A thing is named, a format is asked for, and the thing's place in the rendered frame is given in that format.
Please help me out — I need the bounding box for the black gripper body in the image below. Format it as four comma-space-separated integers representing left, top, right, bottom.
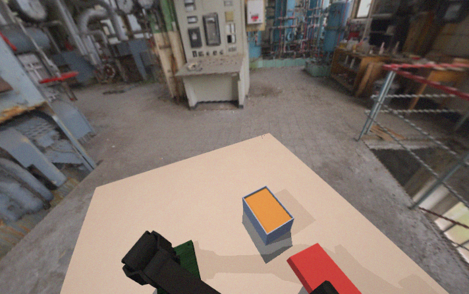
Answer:
312, 280, 339, 294

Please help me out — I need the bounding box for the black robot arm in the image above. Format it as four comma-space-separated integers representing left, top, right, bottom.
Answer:
121, 231, 221, 294

